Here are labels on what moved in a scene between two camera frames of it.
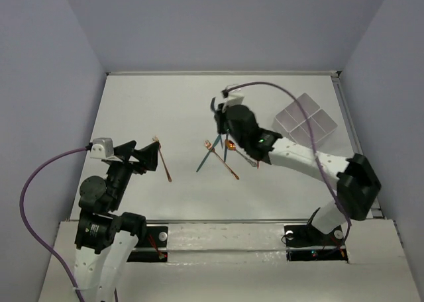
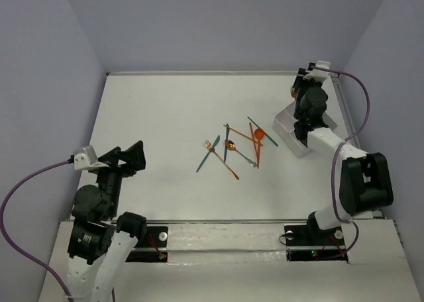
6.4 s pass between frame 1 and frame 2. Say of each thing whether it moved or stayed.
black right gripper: moved
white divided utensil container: stayed
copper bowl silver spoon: stayed
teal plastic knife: stayed
